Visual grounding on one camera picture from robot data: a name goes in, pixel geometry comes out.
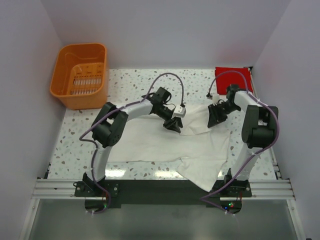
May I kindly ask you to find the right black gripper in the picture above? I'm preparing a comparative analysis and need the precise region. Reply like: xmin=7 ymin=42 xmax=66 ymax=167
xmin=207 ymin=101 xmax=241 ymax=128

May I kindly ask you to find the white t shirt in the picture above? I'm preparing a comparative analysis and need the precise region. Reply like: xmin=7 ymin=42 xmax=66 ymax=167
xmin=108 ymin=105 xmax=231 ymax=192

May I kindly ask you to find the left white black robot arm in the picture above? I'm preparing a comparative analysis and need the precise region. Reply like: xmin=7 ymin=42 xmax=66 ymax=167
xmin=79 ymin=87 xmax=186 ymax=196

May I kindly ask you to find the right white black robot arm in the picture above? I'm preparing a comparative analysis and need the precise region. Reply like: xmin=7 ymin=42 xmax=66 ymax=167
xmin=207 ymin=84 xmax=280 ymax=197

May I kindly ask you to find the red folded t shirt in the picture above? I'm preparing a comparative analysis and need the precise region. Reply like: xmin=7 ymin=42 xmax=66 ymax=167
xmin=215 ymin=66 xmax=253 ymax=95

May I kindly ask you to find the orange plastic basket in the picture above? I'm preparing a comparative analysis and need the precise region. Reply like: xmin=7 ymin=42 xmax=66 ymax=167
xmin=49 ymin=43 xmax=109 ymax=110

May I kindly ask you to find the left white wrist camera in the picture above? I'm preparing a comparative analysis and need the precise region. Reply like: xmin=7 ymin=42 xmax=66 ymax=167
xmin=172 ymin=105 xmax=187 ymax=118

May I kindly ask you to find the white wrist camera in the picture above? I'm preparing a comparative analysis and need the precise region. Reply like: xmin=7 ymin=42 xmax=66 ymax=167
xmin=206 ymin=93 xmax=220 ymax=105
xmin=172 ymin=105 xmax=187 ymax=118

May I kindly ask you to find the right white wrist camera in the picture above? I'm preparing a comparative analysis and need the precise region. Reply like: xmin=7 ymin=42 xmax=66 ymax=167
xmin=206 ymin=93 xmax=220 ymax=105

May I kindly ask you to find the aluminium rail frame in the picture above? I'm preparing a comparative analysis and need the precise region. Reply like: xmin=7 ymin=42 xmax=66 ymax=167
xmin=20 ymin=163 xmax=307 ymax=240

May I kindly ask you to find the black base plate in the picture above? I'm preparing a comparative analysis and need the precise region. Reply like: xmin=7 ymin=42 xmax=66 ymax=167
xmin=73 ymin=180 xmax=253 ymax=214

